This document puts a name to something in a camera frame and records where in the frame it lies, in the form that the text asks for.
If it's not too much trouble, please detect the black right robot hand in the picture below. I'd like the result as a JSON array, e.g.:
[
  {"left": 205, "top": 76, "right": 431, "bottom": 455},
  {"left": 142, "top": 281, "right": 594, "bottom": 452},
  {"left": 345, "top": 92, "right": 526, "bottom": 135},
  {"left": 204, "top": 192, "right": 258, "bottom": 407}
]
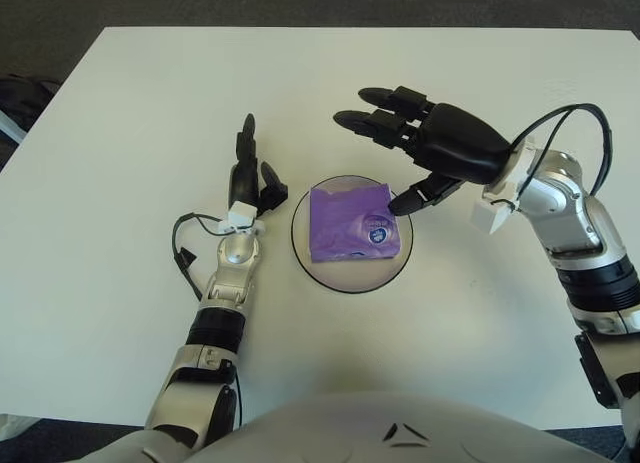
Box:
[{"left": 332, "top": 85, "right": 514, "bottom": 217}]

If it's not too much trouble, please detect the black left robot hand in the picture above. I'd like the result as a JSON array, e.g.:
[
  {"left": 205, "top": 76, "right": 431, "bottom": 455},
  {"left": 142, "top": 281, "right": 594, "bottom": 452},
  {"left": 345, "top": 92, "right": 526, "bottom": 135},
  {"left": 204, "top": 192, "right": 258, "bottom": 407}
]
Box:
[{"left": 227, "top": 112, "right": 290, "bottom": 219}]

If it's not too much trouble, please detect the purple tissue paper pack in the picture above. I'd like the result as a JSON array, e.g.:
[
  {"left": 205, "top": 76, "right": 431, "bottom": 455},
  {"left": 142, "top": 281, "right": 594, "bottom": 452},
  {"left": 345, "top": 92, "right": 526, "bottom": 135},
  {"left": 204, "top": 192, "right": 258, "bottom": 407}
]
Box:
[{"left": 308, "top": 181, "right": 404, "bottom": 264}]

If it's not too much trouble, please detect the white plate with black rim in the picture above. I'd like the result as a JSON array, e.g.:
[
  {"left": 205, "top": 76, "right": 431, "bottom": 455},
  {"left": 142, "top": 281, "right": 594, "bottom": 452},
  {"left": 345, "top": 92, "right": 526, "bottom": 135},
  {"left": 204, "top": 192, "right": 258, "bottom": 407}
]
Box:
[{"left": 290, "top": 175, "right": 415, "bottom": 295}]

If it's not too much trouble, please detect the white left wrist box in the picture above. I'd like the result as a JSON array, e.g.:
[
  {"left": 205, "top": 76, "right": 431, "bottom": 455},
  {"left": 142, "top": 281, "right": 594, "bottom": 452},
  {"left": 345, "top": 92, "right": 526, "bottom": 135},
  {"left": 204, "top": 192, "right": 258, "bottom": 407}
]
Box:
[{"left": 217, "top": 201, "right": 259, "bottom": 236}]

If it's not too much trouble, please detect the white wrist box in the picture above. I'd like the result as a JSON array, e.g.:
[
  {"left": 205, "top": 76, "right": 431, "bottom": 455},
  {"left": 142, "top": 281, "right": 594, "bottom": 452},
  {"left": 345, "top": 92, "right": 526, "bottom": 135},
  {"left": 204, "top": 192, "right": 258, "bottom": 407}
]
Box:
[
  {"left": 217, "top": 201, "right": 259, "bottom": 236},
  {"left": 469, "top": 195, "right": 516, "bottom": 235}
]

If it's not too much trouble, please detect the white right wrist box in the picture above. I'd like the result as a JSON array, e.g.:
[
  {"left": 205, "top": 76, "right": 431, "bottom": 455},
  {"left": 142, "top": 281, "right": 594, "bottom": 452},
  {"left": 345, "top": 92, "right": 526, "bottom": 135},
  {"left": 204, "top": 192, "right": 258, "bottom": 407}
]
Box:
[{"left": 469, "top": 195, "right": 516, "bottom": 235}]

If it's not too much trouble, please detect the black bag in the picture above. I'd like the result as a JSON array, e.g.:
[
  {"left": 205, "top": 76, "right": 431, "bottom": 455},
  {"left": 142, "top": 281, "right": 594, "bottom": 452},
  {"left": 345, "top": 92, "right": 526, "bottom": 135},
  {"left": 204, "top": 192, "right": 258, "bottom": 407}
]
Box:
[{"left": 0, "top": 75, "right": 61, "bottom": 144}]

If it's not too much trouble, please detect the white flat board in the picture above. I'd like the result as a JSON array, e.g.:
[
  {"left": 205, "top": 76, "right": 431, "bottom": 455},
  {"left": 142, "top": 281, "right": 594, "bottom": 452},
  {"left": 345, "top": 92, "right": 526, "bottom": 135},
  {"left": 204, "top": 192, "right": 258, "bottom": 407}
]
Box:
[{"left": 0, "top": 110, "right": 26, "bottom": 145}]

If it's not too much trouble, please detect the grey robot torso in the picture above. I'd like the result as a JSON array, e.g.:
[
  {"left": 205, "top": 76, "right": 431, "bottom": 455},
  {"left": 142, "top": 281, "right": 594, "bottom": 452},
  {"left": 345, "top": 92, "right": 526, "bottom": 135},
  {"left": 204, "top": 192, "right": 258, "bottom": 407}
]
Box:
[{"left": 74, "top": 390, "right": 626, "bottom": 463}]

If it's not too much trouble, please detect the white floor object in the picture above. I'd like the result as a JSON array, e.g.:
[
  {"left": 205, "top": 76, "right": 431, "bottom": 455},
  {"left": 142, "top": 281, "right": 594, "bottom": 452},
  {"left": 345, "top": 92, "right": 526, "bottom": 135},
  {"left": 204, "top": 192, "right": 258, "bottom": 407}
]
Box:
[{"left": 0, "top": 411, "right": 41, "bottom": 434}]

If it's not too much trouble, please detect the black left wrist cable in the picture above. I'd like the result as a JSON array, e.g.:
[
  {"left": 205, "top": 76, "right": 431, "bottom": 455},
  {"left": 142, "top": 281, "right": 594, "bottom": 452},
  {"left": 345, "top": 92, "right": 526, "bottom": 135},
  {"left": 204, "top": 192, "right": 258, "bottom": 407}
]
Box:
[{"left": 171, "top": 211, "right": 229, "bottom": 302}]

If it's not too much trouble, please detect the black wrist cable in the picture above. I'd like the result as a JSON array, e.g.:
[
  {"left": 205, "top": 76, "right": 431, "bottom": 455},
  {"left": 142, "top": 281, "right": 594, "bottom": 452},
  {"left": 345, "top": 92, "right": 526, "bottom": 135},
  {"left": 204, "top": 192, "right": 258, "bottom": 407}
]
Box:
[
  {"left": 509, "top": 102, "right": 615, "bottom": 204},
  {"left": 171, "top": 211, "right": 229, "bottom": 302}
]

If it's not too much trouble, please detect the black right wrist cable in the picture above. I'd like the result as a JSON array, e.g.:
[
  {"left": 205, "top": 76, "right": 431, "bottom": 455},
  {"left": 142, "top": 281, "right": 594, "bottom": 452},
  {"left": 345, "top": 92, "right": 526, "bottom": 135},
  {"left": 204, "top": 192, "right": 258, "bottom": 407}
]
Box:
[{"left": 509, "top": 102, "right": 615, "bottom": 204}]

